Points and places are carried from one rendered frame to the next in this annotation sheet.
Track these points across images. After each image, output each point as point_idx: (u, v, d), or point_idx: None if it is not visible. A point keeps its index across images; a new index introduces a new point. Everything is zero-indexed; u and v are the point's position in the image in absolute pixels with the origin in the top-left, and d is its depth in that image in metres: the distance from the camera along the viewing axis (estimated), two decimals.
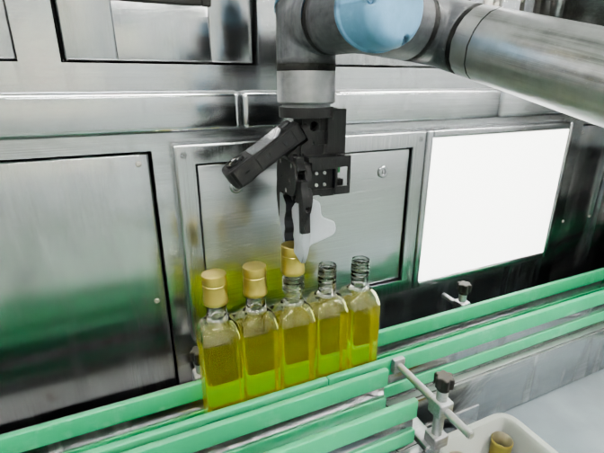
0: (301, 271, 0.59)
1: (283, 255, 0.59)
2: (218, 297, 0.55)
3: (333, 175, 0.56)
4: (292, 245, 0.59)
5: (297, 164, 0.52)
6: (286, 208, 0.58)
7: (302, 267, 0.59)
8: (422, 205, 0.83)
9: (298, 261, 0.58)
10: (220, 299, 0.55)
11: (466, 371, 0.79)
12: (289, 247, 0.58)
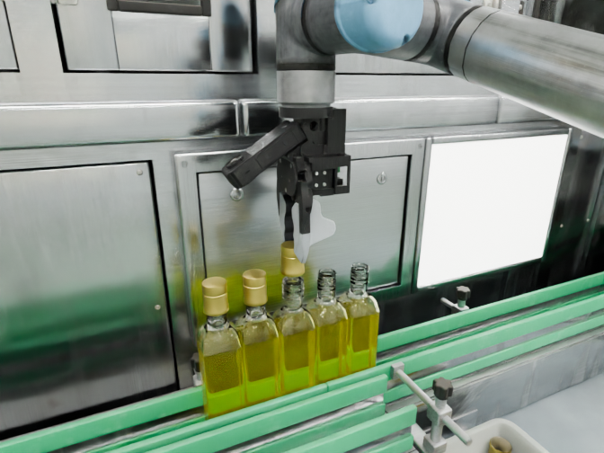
0: (301, 271, 0.59)
1: (283, 255, 0.59)
2: (219, 305, 0.56)
3: (333, 175, 0.56)
4: (292, 245, 0.59)
5: (297, 164, 0.52)
6: (286, 208, 0.58)
7: (302, 267, 0.59)
8: (421, 211, 0.83)
9: (298, 261, 0.58)
10: (220, 307, 0.56)
11: (465, 377, 0.79)
12: (289, 247, 0.58)
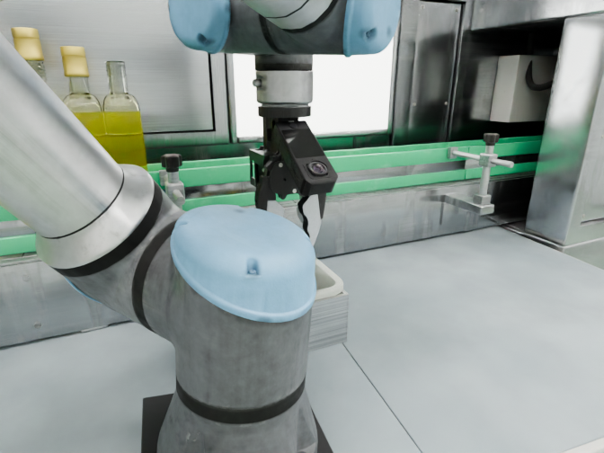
0: (33, 56, 0.60)
1: (13, 37, 0.60)
2: None
3: None
4: (22, 28, 0.60)
5: None
6: (284, 211, 0.56)
7: (34, 51, 0.61)
8: None
9: (27, 42, 0.60)
10: None
11: None
12: (16, 27, 0.59)
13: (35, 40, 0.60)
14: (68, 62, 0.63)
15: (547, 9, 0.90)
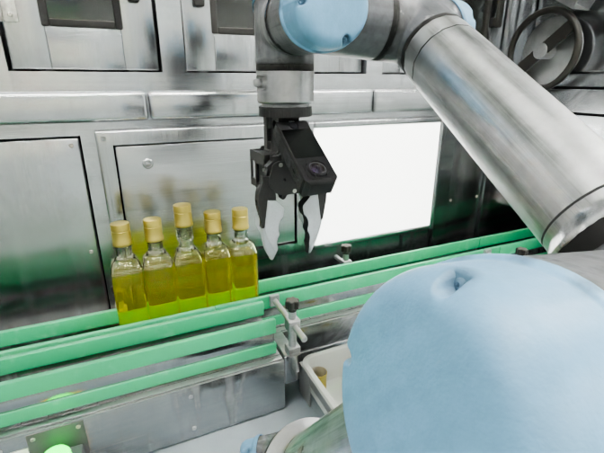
0: (188, 224, 0.81)
1: (174, 212, 0.80)
2: (122, 239, 0.77)
3: None
4: (181, 205, 0.80)
5: None
6: (284, 211, 0.56)
7: (189, 221, 0.81)
8: None
9: (185, 216, 0.80)
10: (124, 241, 0.77)
11: (339, 311, 1.00)
12: (178, 206, 0.80)
13: (190, 213, 0.81)
14: (210, 225, 0.83)
15: None
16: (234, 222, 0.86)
